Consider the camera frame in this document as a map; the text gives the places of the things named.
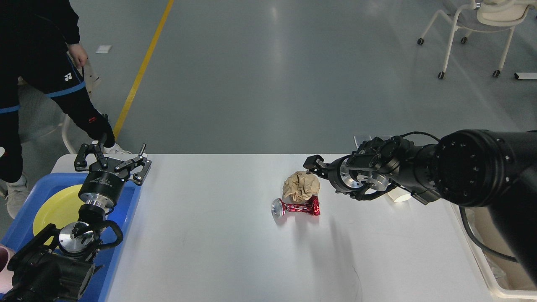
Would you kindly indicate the pink mug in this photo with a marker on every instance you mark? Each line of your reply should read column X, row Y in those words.
column 5, row 274

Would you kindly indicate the white chair on casters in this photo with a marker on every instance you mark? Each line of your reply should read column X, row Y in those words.
column 482, row 16

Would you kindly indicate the red white snack wrapper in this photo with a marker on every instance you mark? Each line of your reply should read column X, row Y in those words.
column 311, row 207

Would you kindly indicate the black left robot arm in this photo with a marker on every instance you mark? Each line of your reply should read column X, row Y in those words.
column 59, row 263

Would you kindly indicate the white bar on floor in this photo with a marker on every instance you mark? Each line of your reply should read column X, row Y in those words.
column 525, row 76

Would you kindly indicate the brown paper ball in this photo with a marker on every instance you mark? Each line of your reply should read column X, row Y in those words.
column 300, row 187

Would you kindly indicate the beige plastic bin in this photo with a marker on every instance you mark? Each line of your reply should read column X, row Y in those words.
column 506, row 281

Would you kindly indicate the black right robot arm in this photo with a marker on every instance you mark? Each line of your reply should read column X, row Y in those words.
column 469, row 168

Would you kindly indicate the blue plastic tray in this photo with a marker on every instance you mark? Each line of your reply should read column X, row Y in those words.
column 20, row 231

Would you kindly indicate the yellow plastic plate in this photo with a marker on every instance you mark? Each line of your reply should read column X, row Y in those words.
column 60, row 209

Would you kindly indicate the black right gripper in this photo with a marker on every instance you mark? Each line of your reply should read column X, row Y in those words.
column 336, row 172

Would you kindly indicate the floor outlet plate left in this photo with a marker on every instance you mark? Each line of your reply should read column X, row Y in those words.
column 360, row 139

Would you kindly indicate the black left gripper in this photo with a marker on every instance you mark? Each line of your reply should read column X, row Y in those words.
column 107, row 177

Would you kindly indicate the white paper napkin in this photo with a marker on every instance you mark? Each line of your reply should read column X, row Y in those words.
column 398, row 195

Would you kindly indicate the person in dark clothes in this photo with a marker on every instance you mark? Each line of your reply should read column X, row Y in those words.
column 40, row 43

